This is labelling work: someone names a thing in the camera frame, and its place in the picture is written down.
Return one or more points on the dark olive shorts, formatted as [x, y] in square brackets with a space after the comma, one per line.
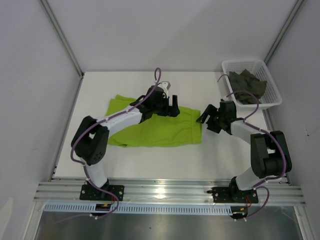
[247, 87]

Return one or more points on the left aluminium corner post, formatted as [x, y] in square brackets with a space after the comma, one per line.
[45, 5]

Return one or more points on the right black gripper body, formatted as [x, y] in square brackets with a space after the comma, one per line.
[214, 121]

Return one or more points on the white plastic basket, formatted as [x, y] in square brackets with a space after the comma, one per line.
[258, 68]

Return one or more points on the lime green shorts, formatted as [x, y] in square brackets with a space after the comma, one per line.
[162, 131]

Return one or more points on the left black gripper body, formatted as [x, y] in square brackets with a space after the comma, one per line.
[162, 108]

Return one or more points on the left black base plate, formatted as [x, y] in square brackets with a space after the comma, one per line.
[89, 193]

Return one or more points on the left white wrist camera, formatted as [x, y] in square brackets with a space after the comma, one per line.
[165, 86]

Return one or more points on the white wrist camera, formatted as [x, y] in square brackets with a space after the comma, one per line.
[165, 86]
[226, 98]

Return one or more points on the aluminium mounting rail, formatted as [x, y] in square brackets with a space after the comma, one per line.
[169, 192]

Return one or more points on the right aluminium corner post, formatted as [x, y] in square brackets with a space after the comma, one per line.
[284, 30]

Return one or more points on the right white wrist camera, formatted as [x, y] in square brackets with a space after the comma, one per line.
[226, 98]

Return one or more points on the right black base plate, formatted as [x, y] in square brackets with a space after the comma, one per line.
[233, 195]

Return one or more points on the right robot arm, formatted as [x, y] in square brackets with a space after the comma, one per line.
[269, 154]

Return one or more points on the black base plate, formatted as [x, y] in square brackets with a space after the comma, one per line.
[89, 193]
[233, 195]

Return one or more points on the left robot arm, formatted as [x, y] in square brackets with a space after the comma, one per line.
[89, 144]

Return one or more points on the aluminium corner post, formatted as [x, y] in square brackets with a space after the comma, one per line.
[284, 30]
[45, 5]

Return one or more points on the white slotted cable duct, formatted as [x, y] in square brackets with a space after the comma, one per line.
[130, 208]

